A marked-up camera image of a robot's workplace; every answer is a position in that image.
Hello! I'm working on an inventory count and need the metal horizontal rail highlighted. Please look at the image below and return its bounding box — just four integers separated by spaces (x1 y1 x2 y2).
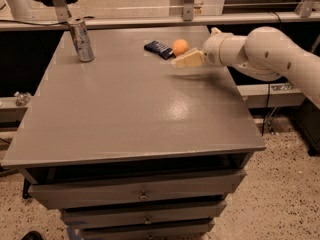
0 11 320 31

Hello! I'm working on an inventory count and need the silver drink can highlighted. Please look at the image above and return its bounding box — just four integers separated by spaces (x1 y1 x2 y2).
67 17 95 62

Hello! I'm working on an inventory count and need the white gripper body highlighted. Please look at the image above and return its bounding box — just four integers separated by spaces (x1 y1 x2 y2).
202 32 232 66

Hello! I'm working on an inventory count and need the grey drawer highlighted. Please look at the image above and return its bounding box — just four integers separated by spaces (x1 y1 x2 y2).
62 199 226 229
81 219 214 240
29 169 246 209

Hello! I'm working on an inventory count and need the orange fruit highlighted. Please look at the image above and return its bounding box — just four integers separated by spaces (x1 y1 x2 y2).
172 39 189 56

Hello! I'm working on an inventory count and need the top grey drawer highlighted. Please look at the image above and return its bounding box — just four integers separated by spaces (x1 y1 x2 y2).
29 169 246 209

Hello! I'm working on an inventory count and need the crumpled clear plastic piece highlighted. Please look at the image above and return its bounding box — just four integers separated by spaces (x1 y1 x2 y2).
14 92 32 106

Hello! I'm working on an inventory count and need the black shoe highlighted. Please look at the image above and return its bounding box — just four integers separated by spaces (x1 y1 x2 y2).
21 231 43 240

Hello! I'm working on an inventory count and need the blue rxbar blueberry wrapper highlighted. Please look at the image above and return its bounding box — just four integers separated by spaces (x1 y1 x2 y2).
144 40 174 60

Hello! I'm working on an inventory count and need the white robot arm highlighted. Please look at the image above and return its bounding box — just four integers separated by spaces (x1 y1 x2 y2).
171 27 320 108

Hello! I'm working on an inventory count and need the grey drawer cabinet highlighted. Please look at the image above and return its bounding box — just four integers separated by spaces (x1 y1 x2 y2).
1 25 267 240

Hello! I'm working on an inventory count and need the black cable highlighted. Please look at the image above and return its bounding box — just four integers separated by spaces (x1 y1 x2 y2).
261 12 283 136

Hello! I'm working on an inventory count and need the bottom grey drawer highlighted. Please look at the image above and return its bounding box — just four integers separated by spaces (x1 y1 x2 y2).
81 219 214 240

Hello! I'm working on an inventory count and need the middle grey drawer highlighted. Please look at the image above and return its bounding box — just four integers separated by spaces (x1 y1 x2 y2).
62 199 226 229

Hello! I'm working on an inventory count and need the white pipe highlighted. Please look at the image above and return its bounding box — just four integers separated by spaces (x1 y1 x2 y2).
5 0 34 21

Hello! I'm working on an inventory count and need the metal angle bracket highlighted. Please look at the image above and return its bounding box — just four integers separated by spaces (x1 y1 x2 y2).
271 82 294 91

